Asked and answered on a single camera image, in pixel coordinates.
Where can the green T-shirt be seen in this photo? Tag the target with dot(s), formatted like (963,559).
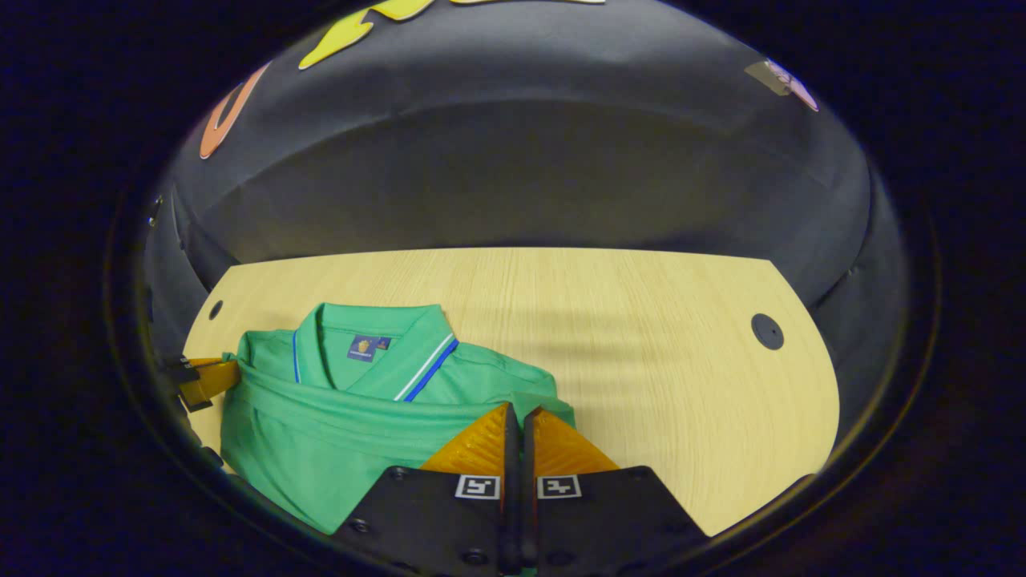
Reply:
(321,449)

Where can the black backdrop cloth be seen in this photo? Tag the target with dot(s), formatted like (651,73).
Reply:
(521,160)

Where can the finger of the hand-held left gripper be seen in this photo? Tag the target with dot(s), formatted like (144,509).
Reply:
(210,377)

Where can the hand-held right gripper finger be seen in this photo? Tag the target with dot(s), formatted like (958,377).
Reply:
(531,465)
(511,465)

